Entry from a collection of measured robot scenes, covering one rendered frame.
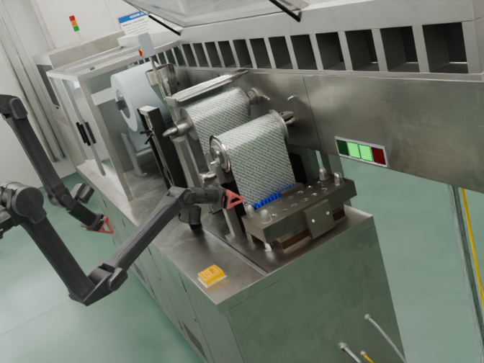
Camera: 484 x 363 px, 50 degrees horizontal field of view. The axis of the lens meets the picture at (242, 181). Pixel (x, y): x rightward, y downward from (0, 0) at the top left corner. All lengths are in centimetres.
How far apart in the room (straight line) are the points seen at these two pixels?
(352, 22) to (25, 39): 599
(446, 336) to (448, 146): 146
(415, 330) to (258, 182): 125
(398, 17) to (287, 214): 75
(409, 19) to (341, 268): 92
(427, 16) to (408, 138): 36
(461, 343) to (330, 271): 100
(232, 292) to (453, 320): 141
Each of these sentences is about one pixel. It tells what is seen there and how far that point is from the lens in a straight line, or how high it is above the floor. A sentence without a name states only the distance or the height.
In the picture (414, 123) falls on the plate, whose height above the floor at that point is 131.
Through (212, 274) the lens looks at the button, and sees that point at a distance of 183.
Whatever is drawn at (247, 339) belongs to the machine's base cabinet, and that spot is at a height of 72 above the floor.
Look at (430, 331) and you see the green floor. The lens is 280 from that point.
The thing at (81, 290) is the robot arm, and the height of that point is 115.
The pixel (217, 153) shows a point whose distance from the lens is 188.
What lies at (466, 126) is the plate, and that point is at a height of 132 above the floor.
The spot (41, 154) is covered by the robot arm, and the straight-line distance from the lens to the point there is 200.
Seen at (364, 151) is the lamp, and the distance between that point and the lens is 174.
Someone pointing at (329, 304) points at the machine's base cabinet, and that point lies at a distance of 196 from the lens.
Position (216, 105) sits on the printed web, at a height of 138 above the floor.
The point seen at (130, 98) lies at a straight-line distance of 280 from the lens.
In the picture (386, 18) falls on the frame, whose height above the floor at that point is 160.
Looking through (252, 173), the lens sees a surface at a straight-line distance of 192.
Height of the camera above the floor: 182
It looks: 21 degrees down
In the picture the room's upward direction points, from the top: 18 degrees counter-clockwise
